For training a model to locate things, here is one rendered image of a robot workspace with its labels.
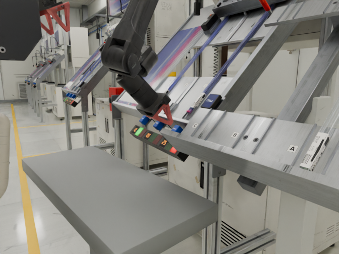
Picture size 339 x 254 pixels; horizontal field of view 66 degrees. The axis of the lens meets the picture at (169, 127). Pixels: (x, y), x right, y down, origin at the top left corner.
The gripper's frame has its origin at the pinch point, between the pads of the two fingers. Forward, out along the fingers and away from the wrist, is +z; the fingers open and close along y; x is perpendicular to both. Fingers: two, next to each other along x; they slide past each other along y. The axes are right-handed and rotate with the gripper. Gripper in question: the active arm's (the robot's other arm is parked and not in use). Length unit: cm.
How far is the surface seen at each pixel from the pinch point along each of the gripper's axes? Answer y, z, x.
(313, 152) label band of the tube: -45.2, -5.1, 1.1
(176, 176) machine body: 51, 54, 4
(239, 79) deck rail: -9.8, 3.5, -20.8
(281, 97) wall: 108, 146, -136
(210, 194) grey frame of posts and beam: -12.8, 17.1, 9.6
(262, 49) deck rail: -9.8, 3.4, -33.4
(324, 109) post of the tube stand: -35.3, 6.4, -15.7
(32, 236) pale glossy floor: 83, 25, 77
